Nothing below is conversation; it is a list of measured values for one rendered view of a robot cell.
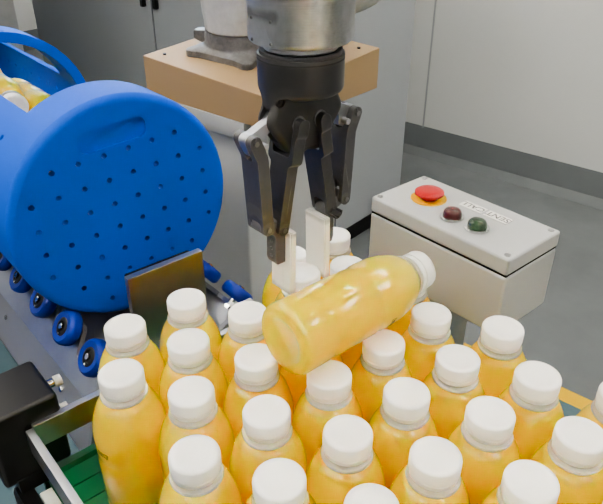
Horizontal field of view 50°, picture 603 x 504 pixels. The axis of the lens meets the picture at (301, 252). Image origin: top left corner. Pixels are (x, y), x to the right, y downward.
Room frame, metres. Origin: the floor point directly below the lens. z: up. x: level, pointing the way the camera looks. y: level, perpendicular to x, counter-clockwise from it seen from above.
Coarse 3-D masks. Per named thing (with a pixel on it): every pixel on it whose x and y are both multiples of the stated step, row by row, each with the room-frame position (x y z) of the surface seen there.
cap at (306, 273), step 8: (296, 264) 0.57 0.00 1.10; (304, 264) 0.57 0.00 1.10; (312, 264) 0.57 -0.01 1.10; (296, 272) 0.56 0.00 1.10; (304, 272) 0.56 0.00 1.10; (312, 272) 0.56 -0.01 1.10; (296, 280) 0.54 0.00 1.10; (304, 280) 0.54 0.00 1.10; (312, 280) 0.54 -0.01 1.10; (296, 288) 0.54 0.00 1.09
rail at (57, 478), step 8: (32, 432) 0.45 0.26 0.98; (32, 440) 0.44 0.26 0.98; (40, 440) 0.44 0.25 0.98; (32, 448) 0.44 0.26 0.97; (40, 448) 0.43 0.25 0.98; (40, 456) 0.42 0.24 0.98; (48, 456) 0.42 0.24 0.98; (40, 464) 0.43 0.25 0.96; (48, 464) 0.41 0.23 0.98; (56, 464) 0.41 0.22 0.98; (48, 472) 0.41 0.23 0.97; (56, 472) 0.40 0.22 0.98; (56, 480) 0.39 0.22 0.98; (64, 480) 0.39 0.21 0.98; (56, 488) 0.40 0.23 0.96; (64, 488) 0.38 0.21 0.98; (72, 488) 0.38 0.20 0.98; (64, 496) 0.38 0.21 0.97; (72, 496) 0.38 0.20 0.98
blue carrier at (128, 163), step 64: (0, 64) 1.44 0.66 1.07; (64, 64) 1.08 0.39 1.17; (0, 128) 0.71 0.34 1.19; (64, 128) 0.67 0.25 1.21; (128, 128) 0.72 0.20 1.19; (192, 128) 0.77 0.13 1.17; (0, 192) 0.64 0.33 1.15; (64, 192) 0.66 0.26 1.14; (128, 192) 0.70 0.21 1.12; (192, 192) 0.76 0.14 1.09; (64, 256) 0.65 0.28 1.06; (128, 256) 0.70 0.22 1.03
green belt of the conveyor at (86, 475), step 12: (72, 456) 0.50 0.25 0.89; (84, 456) 0.49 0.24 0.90; (96, 456) 0.49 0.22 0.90; (60, 468) 0.47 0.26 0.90; (72, 468) 0.48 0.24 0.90; (84, 468) 0.48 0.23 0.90; (96, 468) 0.48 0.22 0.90; (48, 480) 0.46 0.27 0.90; (72, 480) 0.46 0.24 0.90; (84, 480) 0.46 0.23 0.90; (96, 480) 0.46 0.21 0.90; (84, 492) 0.44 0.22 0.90; (96, 492) 0.44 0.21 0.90
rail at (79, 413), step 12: (96, 396) 0.50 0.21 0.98; (60, 408) 0.48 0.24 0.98; (72, 408) 0.48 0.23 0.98; (84, 408) 0.49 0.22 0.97; (48, 420) 0.47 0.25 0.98; (60, 420) 0.47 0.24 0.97; (72, 420) 0.48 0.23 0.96; (84, 420) 0.49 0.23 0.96; (36, 432) 0.46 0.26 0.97; (48, 432) 0.47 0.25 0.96; (60, 432) 0.47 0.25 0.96
